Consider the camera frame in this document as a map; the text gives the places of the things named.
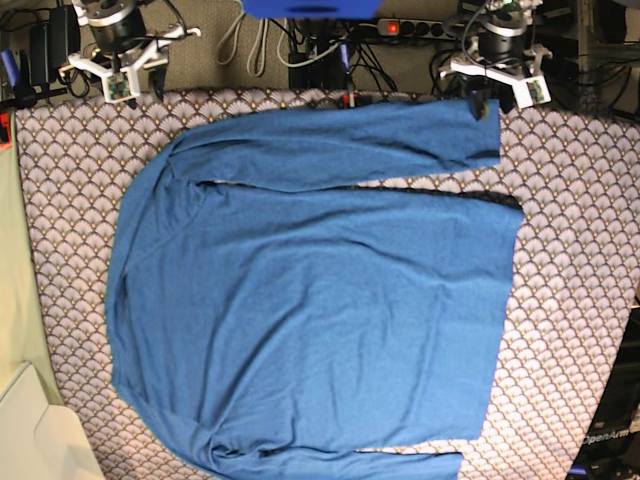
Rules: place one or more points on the red black table clamp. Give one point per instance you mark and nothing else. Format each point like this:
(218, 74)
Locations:
(350, 96)

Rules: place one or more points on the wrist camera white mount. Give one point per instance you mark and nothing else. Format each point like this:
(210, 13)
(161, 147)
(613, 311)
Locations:
(123, 78)
(510, 75)

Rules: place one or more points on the black power adapter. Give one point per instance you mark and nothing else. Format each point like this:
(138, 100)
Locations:
(63, 35)

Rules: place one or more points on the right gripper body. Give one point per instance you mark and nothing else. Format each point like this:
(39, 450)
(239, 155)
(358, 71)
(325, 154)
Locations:
(117, 27)

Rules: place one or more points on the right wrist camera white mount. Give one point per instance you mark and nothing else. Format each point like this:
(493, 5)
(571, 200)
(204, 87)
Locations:
(123, 78)

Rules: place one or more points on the black power strip red switch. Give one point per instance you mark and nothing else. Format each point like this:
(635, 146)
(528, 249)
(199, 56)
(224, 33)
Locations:
(409, 28)

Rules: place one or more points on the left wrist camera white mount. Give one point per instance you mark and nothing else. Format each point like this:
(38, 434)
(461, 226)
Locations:
(510, 75)

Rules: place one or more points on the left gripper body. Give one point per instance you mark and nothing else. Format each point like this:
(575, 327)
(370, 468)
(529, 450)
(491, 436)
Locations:
(498, 41)

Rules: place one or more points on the blue long-sleeve T-shirt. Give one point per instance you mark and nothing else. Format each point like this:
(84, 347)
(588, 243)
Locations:
(272, 315)

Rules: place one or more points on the blue handled clamp left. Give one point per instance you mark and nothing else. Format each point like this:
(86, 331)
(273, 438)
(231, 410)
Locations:
(23, 92)

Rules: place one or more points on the white plastic bin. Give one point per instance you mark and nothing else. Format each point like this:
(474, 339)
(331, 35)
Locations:
(40, 440)

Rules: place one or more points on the fan-patterned table cloth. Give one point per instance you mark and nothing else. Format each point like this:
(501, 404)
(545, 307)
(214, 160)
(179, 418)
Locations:
(576, 267)

